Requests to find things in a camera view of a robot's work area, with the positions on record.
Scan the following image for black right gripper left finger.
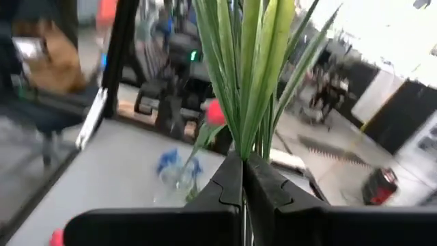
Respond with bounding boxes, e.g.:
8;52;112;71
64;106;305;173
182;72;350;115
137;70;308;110
64;152;244;246

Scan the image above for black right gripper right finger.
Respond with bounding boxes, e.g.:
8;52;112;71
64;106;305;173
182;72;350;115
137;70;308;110
244;153;437;246

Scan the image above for red artificial tulip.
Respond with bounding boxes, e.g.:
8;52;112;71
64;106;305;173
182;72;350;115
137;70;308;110
49;228;66;246

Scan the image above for red tulips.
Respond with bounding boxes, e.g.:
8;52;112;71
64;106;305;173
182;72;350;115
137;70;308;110
175;98;228;203

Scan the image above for purple artificial flower bunch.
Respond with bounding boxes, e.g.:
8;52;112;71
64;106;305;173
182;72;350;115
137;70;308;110
191;0;343;246

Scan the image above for wide cut-glass vase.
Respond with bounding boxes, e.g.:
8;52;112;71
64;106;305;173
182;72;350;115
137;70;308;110
153;160;206;206

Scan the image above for red and black device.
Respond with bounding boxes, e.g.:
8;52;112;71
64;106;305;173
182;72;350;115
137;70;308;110
361;166;399;206

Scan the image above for black mat with striped edge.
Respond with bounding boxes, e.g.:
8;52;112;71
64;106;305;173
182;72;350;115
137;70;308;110
296;134;373;169

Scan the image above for black table frame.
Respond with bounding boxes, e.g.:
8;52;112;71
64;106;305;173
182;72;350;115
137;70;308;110
0;0;219;240

